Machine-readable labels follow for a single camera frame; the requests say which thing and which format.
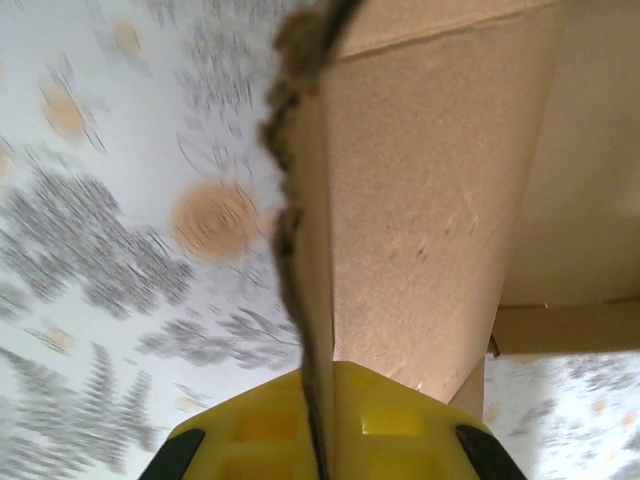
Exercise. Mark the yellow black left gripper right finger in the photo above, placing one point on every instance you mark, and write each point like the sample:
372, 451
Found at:
400, 435

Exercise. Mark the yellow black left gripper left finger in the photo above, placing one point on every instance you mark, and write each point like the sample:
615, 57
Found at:
250, 430

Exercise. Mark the brown cardboard paper box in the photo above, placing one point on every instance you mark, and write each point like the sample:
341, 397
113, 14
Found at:
425, 175

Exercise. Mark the floral tablecloth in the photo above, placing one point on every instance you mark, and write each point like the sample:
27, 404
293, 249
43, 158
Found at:
100, 200

